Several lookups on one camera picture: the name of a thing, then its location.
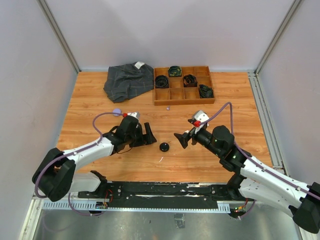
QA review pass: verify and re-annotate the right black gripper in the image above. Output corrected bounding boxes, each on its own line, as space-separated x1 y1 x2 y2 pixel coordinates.
174 124 222 157

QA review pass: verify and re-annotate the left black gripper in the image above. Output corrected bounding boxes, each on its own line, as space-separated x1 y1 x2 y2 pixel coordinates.
125 122 156 148

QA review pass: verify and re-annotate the black earbud case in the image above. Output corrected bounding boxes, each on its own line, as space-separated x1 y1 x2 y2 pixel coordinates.
159 142 170 152

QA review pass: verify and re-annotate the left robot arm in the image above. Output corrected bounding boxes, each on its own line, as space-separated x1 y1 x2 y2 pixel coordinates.
32 112 157 202

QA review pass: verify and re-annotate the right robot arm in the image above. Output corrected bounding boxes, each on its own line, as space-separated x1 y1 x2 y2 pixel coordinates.
174 125 320 234

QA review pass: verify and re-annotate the purple earbud case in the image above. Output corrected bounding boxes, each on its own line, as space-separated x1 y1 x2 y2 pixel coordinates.
112 108 122 117

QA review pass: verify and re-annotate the wooden compartment tray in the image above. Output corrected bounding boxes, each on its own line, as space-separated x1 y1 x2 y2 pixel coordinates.
153 65 215 106

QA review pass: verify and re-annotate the dark green rolled tie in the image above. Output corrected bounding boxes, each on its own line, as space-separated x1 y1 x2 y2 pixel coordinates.
198 84 214 99

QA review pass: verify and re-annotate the brown rolled belt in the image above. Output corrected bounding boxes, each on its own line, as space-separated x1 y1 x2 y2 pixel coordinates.
183 74 198 88

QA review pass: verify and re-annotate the black rolled belt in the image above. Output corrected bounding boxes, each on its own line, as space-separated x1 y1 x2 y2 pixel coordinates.
154 75 169 89

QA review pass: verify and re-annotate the grey checked cloth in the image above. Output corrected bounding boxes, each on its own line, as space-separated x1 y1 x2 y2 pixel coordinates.
103 61 154 103

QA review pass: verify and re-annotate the green patterned rolled tie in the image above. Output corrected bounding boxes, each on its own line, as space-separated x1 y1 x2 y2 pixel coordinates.
168 65 182 78

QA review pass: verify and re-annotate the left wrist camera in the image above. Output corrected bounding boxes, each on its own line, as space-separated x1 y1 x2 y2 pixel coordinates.
127 112 140 120

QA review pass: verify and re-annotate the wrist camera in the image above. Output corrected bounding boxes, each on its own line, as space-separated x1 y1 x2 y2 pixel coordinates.
187 110 209 134
127 112 140 120

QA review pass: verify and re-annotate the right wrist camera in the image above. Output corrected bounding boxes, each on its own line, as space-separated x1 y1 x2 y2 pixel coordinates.
187 110 209 134

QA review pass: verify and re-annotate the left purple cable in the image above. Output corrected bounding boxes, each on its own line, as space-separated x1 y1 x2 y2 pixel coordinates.
34 111 130 217

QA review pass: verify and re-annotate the purple cable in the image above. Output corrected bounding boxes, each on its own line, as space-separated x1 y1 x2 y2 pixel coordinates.
34 111 130 217
192 101 320 195

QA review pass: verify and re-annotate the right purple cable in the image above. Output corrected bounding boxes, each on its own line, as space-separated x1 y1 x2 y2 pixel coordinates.
192 101 320 195

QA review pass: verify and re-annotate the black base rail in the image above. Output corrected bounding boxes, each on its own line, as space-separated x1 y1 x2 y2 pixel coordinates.
77 171 246 210

